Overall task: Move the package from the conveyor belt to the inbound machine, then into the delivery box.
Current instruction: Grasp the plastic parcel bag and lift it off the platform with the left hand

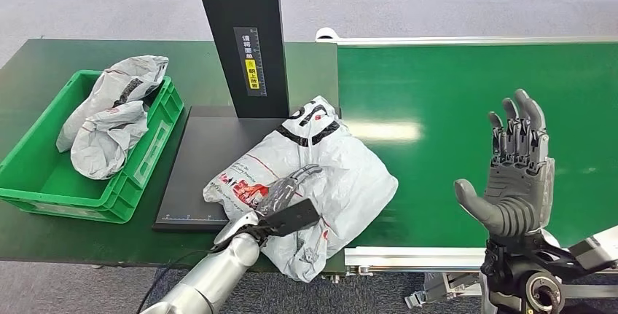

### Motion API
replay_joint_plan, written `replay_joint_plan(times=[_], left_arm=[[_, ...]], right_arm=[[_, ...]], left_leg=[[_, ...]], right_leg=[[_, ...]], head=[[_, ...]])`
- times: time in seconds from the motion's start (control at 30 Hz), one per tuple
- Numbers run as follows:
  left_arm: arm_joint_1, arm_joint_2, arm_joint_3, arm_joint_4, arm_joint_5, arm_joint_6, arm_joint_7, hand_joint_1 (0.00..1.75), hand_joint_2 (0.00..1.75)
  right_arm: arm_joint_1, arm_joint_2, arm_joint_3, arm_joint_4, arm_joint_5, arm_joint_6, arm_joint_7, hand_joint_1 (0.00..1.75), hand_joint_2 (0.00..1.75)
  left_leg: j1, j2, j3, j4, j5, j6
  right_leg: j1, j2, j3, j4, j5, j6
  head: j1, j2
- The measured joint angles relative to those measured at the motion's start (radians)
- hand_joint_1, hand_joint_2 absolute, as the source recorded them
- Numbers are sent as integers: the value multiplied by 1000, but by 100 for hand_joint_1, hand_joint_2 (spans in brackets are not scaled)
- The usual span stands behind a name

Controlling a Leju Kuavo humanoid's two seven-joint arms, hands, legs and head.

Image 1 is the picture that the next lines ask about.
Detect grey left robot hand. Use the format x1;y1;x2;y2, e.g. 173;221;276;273
256;164;324;216

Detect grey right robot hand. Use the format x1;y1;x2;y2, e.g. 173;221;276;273
453;88;557;238

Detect white package with red print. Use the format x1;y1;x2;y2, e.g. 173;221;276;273
203;95;400;284

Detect green conveyor belt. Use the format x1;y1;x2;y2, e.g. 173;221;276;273
337;42;618;251

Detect crumpled grey package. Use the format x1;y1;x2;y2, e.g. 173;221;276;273
70;100;149;181

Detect grey package with black stripe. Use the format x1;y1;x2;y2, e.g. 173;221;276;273
55;54;170;154

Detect black yellow column label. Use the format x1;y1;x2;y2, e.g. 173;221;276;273
234;26;268;98

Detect black scanner column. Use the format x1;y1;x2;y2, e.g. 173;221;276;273
191;0;291;119

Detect green plastic crate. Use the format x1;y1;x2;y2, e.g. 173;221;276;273
0;68;185;225

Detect dark green table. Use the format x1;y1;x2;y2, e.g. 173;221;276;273
0;37;350;275

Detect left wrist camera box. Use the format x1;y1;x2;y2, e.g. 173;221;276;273
258;198;321;238

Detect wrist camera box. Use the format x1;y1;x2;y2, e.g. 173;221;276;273
568;226;618;272
258;198;321;238

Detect black scanner base plate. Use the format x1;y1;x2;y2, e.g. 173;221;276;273
152;105;342;234

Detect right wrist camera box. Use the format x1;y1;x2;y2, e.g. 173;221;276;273
568;226;618;272

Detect grey conveyor bracket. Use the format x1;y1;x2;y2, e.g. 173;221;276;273
404;272;484;310

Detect aluminium conveyor side rail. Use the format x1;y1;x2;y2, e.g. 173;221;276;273
344;246;618;275

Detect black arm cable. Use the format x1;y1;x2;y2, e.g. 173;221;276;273
136;250;216;314

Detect thin aluminium conveyor rail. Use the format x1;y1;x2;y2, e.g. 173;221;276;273
316;35;618;47

